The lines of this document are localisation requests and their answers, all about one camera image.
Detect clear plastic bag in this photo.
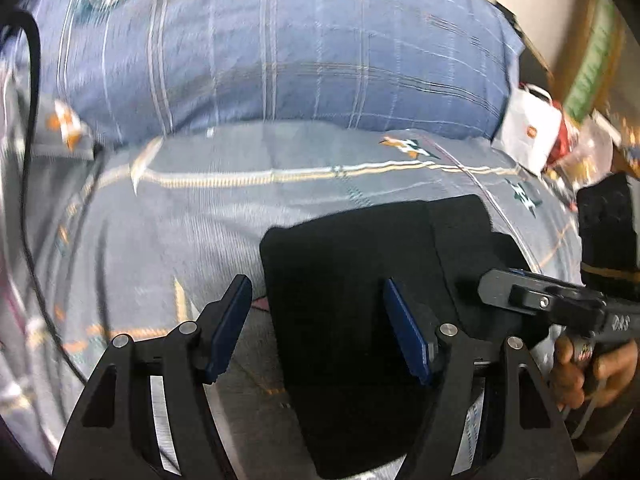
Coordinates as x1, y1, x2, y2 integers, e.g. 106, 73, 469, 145
547, 110, 616, 186

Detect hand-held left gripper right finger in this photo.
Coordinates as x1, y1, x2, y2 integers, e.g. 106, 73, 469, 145
382, 277, 581, 480

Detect grey printed bedsheet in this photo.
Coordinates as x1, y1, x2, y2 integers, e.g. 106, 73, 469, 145
0, 40, 586, 480

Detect blue plaid pillow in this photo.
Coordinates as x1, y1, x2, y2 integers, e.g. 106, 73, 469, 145
15, 0, 526, 148

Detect person's right hand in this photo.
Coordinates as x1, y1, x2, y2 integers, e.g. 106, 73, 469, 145
547, 335, 640, 411

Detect dark cloth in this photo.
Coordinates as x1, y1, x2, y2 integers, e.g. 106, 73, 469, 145
575, 172, 640, 286

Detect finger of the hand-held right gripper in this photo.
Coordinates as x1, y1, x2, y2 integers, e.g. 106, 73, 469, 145
477, 267, 608, 331

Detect black pants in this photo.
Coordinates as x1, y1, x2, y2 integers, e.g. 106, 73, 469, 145
259, 194, 551, 480

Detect white paper bag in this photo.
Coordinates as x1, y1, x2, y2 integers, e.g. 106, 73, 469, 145
491, 82, 566, 176

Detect green and white carton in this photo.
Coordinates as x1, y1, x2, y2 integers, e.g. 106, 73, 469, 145
562, 0, 621, 126

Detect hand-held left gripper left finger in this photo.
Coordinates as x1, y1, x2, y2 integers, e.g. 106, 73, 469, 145
52, 274, 253, 480

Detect black cable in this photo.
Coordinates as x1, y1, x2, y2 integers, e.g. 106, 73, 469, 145
0, 7, 91, 386

